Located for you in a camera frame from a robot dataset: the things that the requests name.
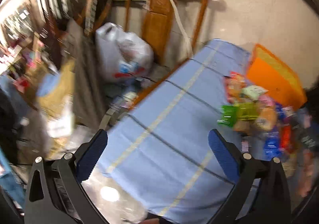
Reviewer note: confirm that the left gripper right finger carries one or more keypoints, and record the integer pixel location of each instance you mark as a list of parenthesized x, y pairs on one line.
[(260, 193)]

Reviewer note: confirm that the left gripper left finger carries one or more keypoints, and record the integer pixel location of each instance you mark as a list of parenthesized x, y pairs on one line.
[(54, 191)]

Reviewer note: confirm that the blue snack packet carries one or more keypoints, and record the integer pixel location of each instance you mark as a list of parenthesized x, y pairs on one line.
[(272, 146)]

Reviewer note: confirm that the round bread packet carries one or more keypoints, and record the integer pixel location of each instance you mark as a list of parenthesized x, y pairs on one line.
[(267, 119)]

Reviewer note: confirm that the green snack packet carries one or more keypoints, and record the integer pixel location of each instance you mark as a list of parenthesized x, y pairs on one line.
[(229, 115)]

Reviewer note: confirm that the yellow snack packet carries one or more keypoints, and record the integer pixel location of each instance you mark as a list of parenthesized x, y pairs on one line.
[(247, 111)]

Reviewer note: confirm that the blue striped tablecloth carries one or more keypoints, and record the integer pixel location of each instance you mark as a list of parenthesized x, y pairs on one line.
[(158, 158)]

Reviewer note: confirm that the orange red snack packet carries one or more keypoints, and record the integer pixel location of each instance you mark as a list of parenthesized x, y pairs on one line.
[(234, 83)]

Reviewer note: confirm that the orange cardboard box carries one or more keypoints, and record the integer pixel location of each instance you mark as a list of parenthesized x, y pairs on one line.
[(283, 84)]

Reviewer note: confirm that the white plastic shopping bag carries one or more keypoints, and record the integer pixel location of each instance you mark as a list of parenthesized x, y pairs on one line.
[(122, 55)]

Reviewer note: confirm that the carved light wooden chair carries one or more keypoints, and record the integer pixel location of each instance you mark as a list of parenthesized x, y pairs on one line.
[(157, 23)]

